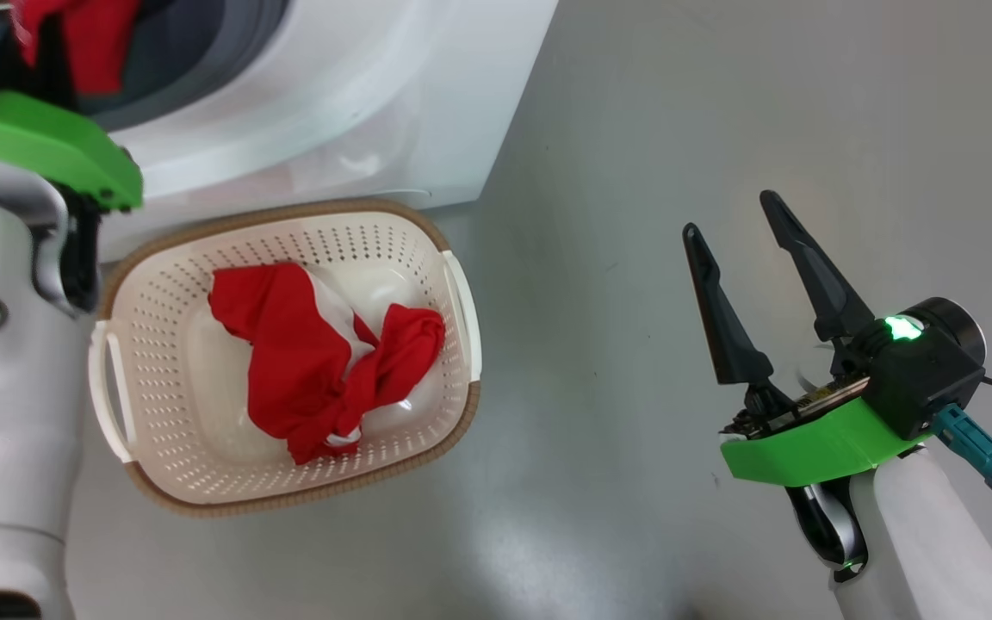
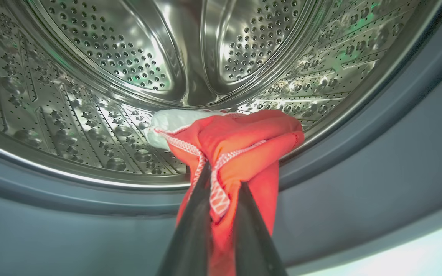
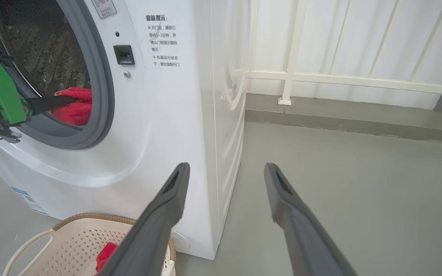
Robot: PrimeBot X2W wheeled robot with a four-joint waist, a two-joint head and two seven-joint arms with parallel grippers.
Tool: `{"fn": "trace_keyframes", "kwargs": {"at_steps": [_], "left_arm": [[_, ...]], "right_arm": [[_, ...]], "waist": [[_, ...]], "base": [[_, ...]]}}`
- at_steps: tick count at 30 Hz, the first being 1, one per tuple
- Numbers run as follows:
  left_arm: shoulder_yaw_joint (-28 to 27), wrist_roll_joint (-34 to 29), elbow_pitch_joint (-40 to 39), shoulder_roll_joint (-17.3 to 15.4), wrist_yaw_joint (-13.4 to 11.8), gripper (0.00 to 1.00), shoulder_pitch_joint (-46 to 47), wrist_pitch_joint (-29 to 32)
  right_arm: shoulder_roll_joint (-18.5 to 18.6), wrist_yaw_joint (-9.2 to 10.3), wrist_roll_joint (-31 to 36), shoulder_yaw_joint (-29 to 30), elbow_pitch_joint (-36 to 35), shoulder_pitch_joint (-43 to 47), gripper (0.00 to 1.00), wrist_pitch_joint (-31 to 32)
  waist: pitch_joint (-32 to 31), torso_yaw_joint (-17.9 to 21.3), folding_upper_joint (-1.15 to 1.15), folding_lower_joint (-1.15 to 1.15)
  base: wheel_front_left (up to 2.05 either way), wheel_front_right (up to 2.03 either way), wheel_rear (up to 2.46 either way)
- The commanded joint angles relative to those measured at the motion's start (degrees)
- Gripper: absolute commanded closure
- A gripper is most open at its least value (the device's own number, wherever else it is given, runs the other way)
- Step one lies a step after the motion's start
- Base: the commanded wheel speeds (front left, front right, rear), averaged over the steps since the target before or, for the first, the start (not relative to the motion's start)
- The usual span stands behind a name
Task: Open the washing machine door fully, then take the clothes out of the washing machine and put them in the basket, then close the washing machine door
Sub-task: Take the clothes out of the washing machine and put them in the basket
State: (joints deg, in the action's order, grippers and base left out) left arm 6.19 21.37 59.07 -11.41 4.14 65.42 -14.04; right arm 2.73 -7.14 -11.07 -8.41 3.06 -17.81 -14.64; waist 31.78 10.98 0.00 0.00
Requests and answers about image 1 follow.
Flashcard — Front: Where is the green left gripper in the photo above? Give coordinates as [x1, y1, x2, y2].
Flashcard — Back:
[0, 17, 144, 212]

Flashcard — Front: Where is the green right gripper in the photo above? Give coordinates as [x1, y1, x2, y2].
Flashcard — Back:
[683, 190, 932, 487]

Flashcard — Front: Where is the red and white garment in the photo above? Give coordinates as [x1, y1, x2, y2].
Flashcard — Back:
[208, 261, 447, 466]

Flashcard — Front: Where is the cream perforated basket brown rim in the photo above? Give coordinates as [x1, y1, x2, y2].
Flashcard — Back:
[89, 200, 482, 518]

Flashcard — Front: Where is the white front-load washing machine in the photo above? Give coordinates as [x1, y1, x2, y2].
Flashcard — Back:
[0, 0, 560, 264]

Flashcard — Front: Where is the teal right cable connector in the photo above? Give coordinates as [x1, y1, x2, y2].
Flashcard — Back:
[933, 405, 992, 499]

